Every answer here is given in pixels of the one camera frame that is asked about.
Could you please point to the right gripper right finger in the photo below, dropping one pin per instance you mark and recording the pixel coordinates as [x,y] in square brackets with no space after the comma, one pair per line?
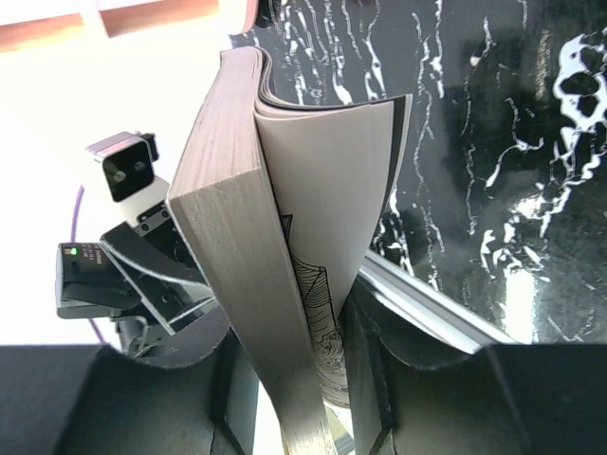
[413,394]

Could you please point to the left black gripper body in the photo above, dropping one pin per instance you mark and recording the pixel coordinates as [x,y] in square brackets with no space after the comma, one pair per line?
[91,284]

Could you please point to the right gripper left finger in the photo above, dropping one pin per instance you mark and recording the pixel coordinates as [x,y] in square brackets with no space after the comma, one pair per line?
[91,399]

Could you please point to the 169-Storey Treehouse black book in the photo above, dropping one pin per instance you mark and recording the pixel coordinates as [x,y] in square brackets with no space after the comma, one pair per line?
[278,204]

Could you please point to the pink three-tier shelf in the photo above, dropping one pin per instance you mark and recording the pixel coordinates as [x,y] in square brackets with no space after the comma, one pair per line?
[26,24]

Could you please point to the aluminium rail frame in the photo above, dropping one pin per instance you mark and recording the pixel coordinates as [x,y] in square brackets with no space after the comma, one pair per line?
[426,308]

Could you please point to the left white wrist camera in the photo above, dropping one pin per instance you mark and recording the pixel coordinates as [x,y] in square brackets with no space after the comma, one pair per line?
[120,178]

